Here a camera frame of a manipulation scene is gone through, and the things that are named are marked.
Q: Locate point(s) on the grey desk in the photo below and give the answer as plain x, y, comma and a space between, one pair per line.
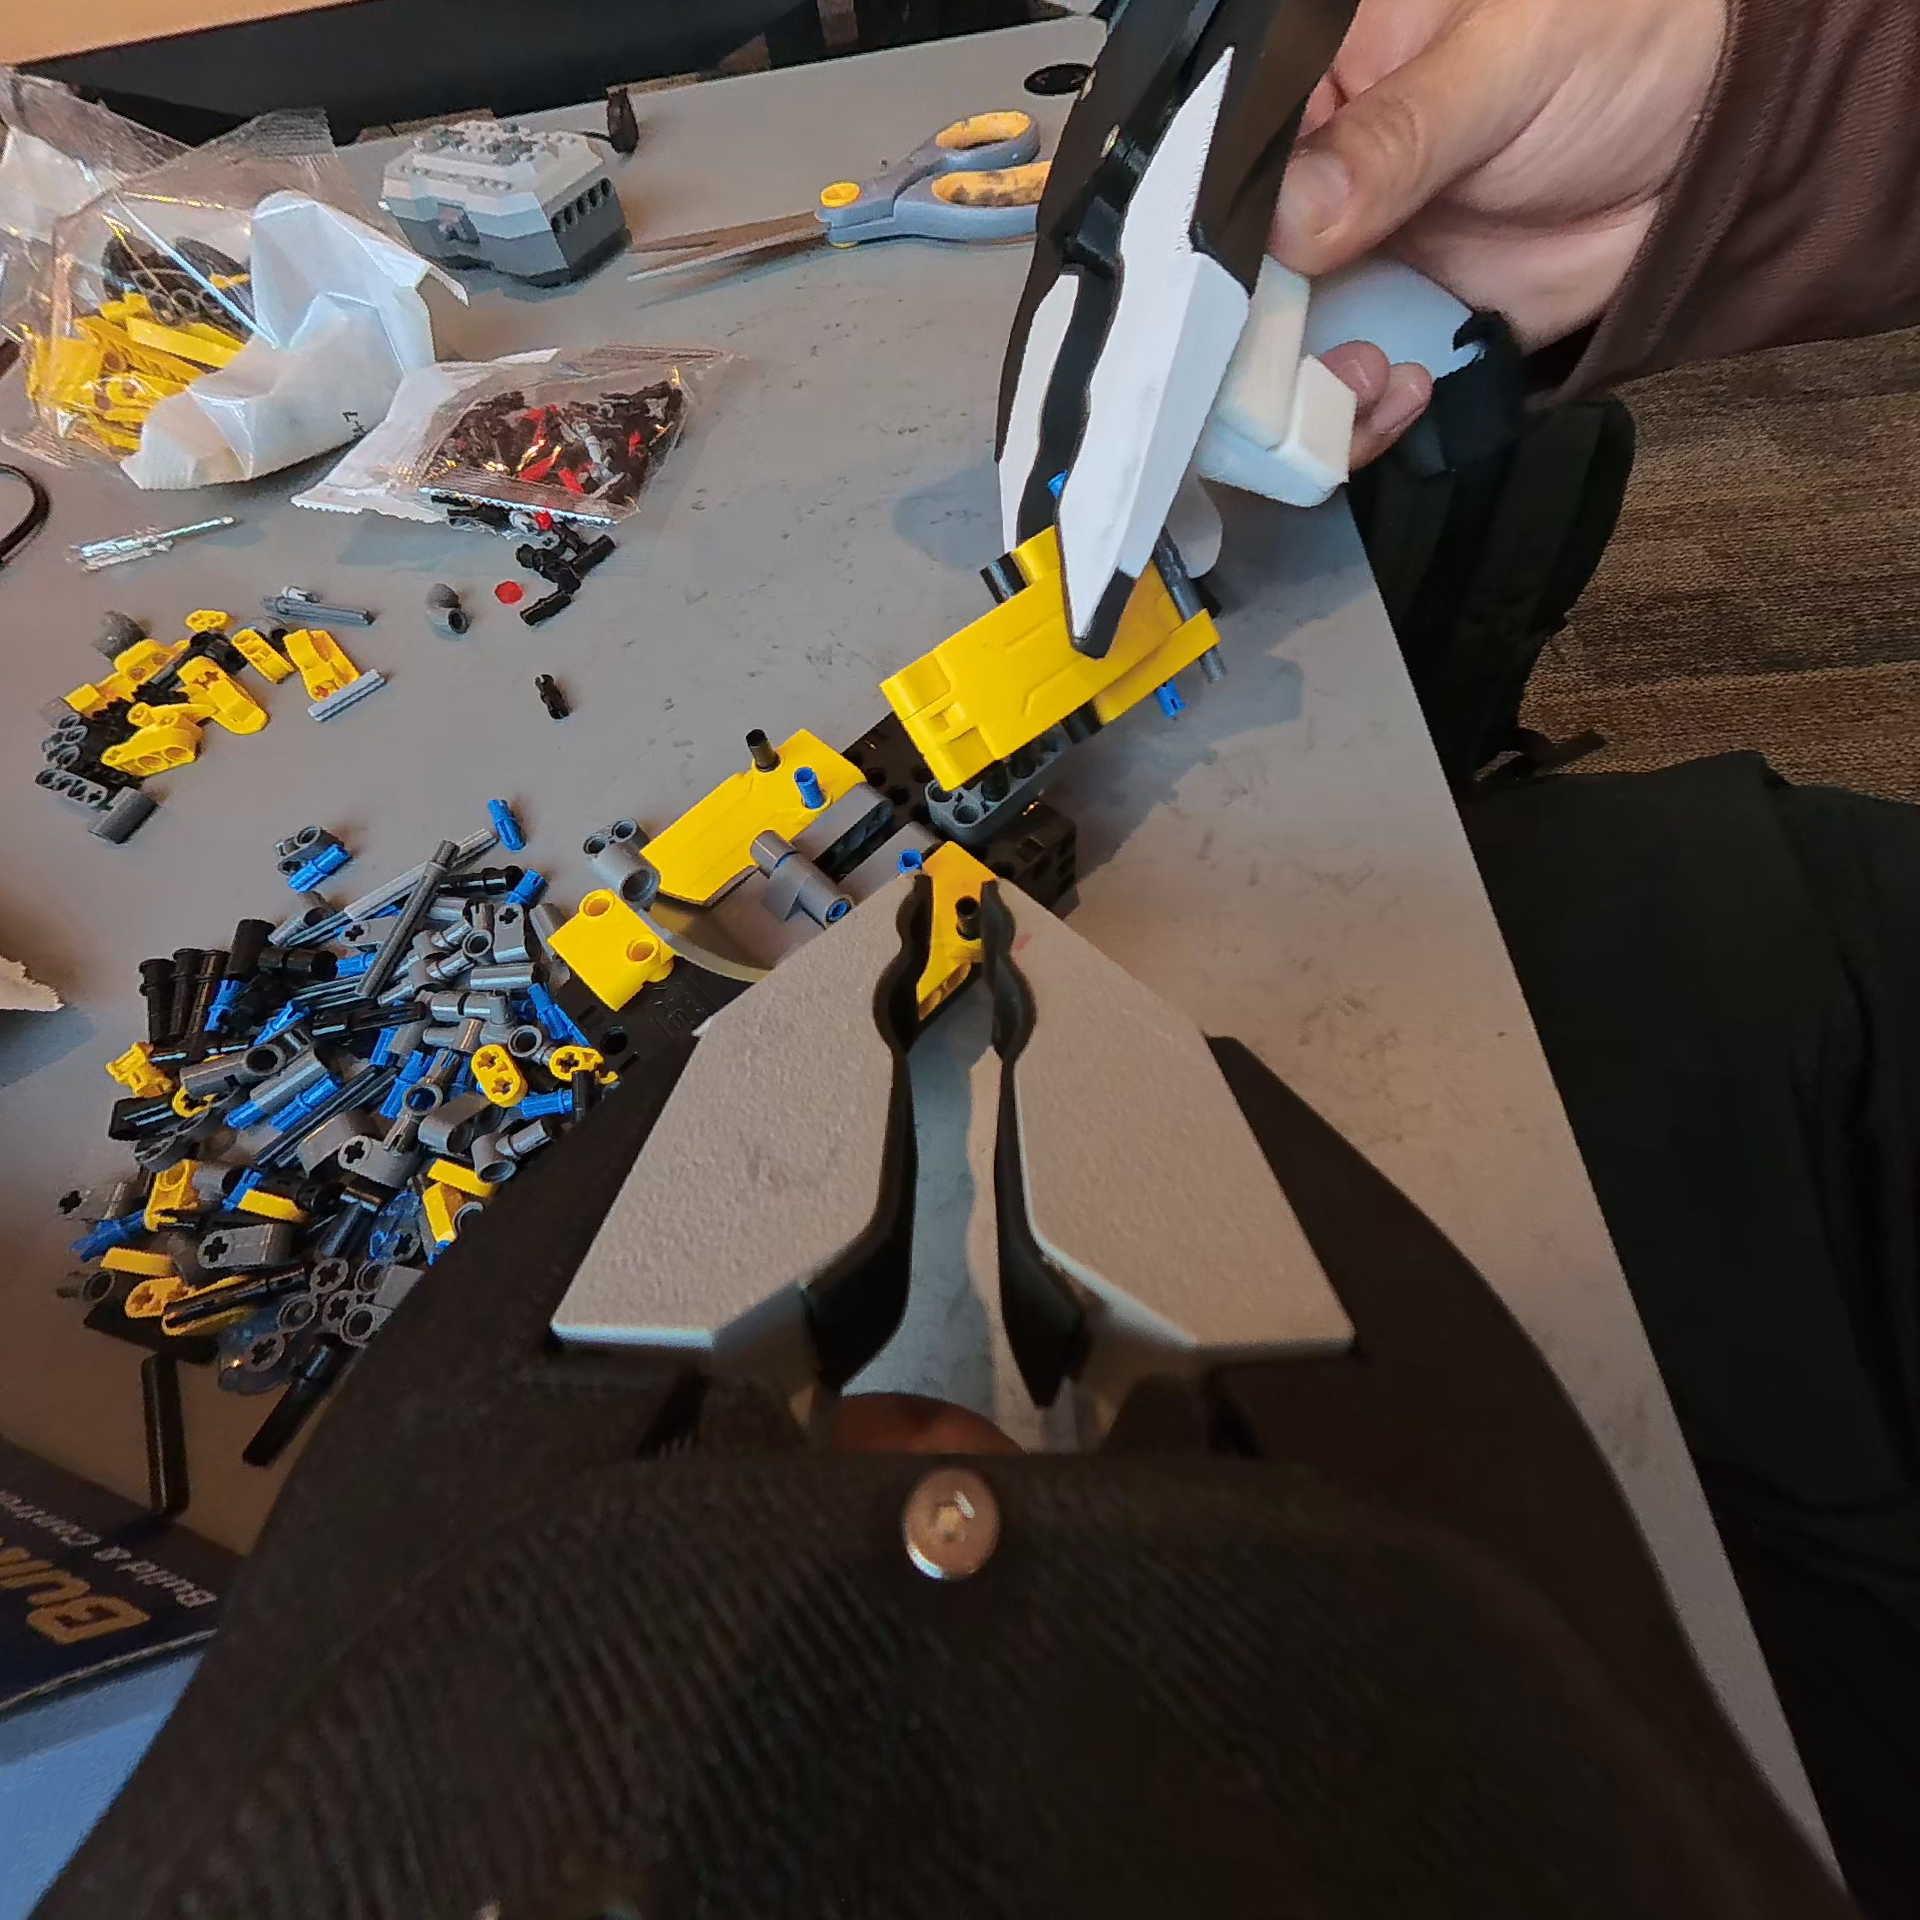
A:
840, 450

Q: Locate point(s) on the person's right hand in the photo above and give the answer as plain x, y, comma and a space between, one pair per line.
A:
1514, 135

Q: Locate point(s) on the white crumpled plastic bag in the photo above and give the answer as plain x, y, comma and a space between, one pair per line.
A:
315, 330

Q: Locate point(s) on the clear bag of yellow parts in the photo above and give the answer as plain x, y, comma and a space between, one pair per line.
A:
121, 361

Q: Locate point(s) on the grey axle piece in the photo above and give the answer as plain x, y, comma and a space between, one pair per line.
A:
319, 609

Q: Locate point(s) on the wood-edged grey table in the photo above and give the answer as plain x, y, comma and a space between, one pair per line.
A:
121, 33

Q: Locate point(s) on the dark grey elbow piece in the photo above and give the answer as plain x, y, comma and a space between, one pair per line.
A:
446, 609

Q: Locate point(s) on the pile of yellow beams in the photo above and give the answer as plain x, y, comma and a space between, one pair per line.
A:
164, 721

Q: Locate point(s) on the yellow panel piece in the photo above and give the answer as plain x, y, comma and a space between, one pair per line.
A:
1021, 660

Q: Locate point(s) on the long black beam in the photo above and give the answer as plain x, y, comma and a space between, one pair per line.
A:
164, 1441

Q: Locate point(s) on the blue connector pin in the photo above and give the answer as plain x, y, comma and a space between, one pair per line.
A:
504, 826

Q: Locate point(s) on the person's right forearm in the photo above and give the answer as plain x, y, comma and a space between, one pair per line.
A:
1800, 181

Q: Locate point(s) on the pile of small connector pins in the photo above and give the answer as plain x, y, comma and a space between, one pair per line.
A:
344, 1081

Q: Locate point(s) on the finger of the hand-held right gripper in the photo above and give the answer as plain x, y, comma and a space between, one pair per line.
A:
1155, 420
1035, 434

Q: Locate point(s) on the black desk grommet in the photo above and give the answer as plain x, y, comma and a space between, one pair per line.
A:
1059, 75

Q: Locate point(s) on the black backpack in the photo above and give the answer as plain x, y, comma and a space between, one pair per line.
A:
1500, 600

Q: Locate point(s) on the small black plug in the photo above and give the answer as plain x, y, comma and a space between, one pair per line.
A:
621, 123

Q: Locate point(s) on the grey battery box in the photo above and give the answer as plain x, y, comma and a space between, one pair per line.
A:
495, 194

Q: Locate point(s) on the yellow black brick assembly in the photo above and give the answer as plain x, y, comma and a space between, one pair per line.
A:
735, 818

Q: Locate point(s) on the blue black connector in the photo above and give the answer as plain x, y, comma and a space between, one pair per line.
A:
311, 855

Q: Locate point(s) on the black connector pin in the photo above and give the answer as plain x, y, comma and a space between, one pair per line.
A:
549, 604
553, 698

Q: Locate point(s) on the grey yellow scissors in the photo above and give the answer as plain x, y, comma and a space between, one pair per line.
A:
884, 210

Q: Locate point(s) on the blue cardboard kit box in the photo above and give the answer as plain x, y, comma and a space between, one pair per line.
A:
90, 1574

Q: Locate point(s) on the person's black pants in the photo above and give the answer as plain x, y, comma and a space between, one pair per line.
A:
1724, 1125

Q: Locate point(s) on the clear bag of black red parts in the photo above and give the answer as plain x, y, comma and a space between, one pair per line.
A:
571, 434

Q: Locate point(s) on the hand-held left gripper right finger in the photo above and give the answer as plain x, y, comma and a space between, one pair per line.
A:
1171, 1185

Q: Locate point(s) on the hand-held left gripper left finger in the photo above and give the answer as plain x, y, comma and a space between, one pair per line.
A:
735, 1185

